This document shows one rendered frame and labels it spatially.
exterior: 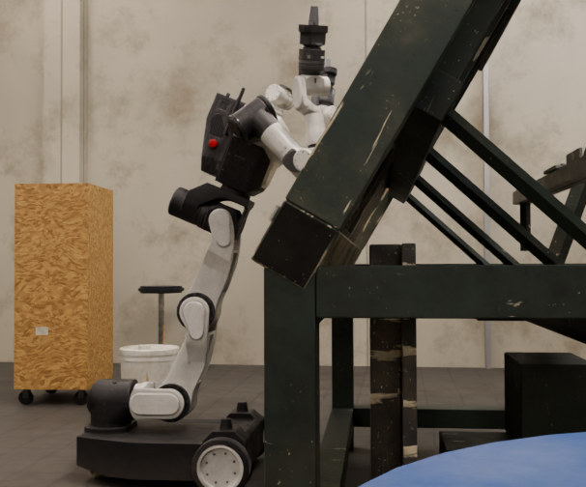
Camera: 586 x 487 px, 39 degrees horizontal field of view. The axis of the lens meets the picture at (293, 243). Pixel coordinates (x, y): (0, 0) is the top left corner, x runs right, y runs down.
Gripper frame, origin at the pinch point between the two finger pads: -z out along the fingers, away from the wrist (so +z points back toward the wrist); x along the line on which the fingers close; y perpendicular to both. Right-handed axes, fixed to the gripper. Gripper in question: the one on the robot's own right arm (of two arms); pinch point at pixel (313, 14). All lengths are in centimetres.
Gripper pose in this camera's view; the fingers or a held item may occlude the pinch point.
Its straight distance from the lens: 282.7
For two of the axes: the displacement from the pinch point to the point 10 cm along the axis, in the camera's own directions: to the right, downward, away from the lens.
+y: 7.7, 2.0, -6.1
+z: -0.5, 9.7, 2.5
